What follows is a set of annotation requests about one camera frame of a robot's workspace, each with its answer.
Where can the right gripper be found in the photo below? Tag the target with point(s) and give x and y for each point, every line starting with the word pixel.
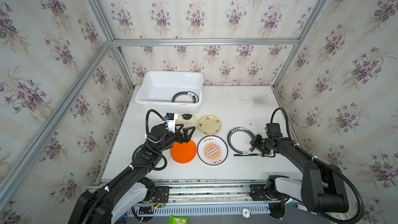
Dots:
pixel 257 144

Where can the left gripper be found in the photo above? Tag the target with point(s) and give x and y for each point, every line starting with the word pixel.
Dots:
pixel 179 134

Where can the white plate green red rim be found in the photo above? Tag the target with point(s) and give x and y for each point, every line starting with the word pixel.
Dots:
pixel 239 138

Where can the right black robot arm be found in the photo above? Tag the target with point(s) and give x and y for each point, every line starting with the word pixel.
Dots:
pixel 320 189

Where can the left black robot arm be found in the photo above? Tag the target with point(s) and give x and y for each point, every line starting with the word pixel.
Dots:
pixel 107 204

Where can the white plastic bin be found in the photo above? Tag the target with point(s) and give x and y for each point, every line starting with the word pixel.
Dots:
pixel 158 88

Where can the cream plate with black patch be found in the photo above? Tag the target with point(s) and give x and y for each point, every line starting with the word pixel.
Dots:
pixel 188 120

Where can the orange plate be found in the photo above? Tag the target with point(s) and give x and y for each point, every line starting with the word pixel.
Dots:
pixel 184 153

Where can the cream plate with small motifs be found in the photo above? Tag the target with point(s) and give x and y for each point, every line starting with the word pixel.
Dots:
pixel 209 124

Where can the white plate with sunburst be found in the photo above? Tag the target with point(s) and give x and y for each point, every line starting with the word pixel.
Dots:
pixel 212 150

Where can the teal patterned plate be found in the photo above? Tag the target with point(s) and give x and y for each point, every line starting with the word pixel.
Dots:
pixel 138 151

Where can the small round gauge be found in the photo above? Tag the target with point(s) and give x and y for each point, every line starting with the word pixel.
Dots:
pixel 245 212

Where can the green snack packet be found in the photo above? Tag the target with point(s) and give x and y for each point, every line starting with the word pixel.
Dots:
pixel 178 220

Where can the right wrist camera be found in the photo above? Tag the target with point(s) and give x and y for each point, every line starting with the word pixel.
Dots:
pixel 273 130

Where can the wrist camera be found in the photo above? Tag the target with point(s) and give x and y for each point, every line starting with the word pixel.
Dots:
pixel 273 130
pixel 170 120

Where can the fork with green handle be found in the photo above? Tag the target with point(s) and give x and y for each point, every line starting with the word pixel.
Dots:
pixel 246 155

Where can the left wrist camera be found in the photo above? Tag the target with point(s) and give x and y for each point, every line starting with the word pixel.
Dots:
pixel 170 120

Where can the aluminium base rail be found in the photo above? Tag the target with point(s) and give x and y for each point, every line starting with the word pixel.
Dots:
pixel 207 198

